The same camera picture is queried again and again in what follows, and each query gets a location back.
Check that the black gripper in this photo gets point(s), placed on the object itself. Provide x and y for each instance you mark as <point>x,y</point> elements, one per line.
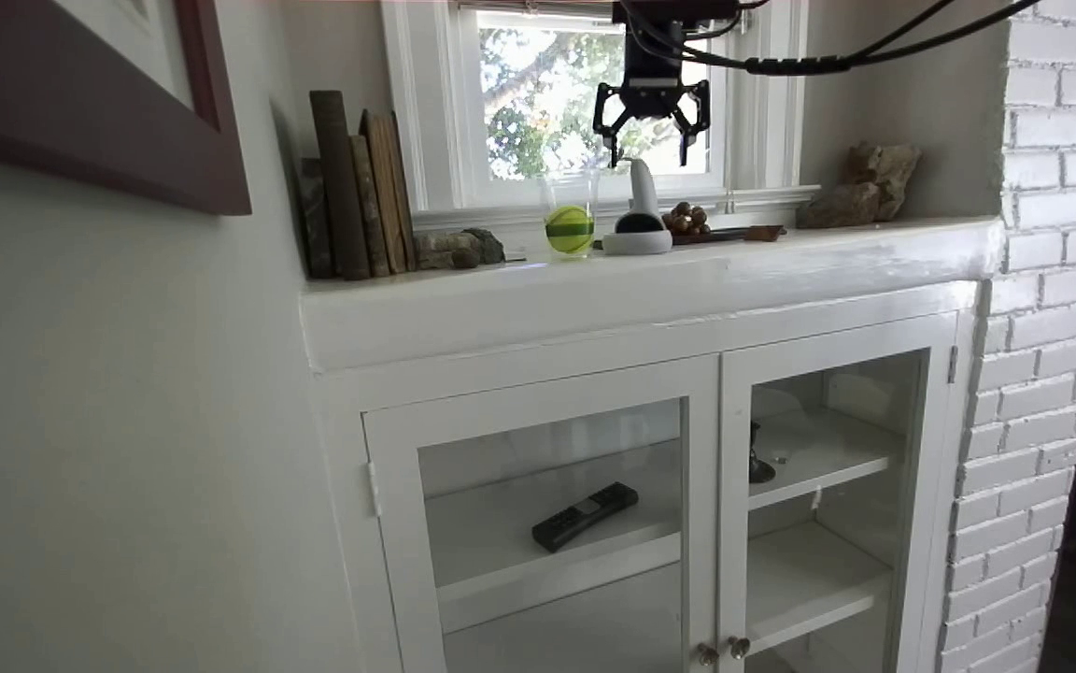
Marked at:
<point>656,68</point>

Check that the clear drinking glass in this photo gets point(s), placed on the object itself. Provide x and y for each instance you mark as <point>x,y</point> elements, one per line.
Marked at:
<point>570,190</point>

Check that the green ball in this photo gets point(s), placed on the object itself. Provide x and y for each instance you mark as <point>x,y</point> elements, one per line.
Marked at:
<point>570,233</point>

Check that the dark flat tray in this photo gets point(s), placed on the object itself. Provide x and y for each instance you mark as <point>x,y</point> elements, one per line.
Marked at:
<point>745,233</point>

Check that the window blind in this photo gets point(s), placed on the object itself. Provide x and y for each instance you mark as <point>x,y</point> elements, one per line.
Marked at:
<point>526,4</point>

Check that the white built-in cabinet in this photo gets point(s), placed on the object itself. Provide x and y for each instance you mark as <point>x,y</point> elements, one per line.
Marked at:
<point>638,301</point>

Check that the large tan rock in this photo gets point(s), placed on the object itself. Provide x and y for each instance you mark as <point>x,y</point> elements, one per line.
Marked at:
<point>861,190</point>

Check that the white framed window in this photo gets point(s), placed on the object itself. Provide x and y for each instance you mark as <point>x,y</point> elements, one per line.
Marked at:
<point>428,112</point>

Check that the small grey brown rock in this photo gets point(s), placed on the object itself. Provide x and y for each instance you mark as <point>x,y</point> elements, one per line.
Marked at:
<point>456,249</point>

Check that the white glass cabinet door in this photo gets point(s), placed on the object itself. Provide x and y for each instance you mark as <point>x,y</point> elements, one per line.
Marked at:
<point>541,385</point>
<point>837,339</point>

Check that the mottled brown book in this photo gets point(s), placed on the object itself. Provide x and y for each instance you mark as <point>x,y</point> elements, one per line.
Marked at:
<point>366,210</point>

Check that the short dark grey book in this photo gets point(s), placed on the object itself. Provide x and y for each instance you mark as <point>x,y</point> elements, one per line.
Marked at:
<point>310,226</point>

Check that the white painted door hinge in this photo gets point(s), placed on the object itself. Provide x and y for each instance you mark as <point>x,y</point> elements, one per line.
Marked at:
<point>949,365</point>
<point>375,488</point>

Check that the black remote control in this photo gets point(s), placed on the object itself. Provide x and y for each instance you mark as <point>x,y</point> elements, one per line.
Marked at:
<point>584,517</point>

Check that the dark red framed picture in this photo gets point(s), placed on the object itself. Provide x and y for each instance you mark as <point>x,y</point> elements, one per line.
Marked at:
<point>222,125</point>

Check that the white brick fireplace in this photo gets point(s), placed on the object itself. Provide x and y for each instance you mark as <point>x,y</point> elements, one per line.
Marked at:
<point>1061,339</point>

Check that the small metal door knob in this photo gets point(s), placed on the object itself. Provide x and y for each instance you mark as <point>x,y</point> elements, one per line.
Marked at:
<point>704,652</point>
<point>735,643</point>

